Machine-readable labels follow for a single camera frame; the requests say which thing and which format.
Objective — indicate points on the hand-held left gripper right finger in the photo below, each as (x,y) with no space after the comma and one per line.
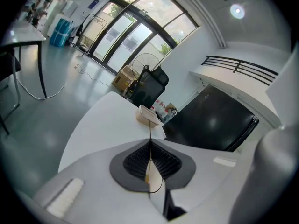
(210,183)

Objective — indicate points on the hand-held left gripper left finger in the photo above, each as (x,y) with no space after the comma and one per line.
(93,183)

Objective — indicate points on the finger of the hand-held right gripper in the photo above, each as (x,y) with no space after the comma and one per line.
(287,94)
(268,171)

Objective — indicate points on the gold spoon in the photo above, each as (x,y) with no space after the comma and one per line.
(149,129)

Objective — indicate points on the black metal railing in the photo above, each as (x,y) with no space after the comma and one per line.
(237,67)

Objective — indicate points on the black box-shaped appliance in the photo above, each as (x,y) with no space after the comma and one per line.
(210,120)

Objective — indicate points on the black white patterned bag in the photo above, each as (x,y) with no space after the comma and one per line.
(173,111)

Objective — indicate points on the beige food container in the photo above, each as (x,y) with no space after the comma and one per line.
(146,116)

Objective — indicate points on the round ceiling light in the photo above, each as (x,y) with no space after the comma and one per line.
(237,11)

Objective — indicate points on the brown cardboard box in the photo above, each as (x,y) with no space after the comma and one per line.
(122,80)

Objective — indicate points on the black mesh office chair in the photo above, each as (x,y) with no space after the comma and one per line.
(149,90)

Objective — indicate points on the white power strip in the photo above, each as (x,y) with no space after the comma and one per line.
(77,66)

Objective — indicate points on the black standing fan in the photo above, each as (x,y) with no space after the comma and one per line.
(146,67)

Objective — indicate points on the black framed glass door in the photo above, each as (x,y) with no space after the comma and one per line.
(140,43)

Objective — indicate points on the blue wrapped bag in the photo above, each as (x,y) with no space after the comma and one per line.
(61,32)

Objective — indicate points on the black hanging bag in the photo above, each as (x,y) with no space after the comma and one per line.
(80,29)

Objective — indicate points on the grey table with black legs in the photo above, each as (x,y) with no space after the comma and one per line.
(21,31)

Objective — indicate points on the white storage cabinet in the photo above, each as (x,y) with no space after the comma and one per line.
(60,10)

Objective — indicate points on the black chair with metal frame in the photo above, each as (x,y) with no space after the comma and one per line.
(7,64)

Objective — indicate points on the blue wall poster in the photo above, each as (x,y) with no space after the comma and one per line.
(93,4)

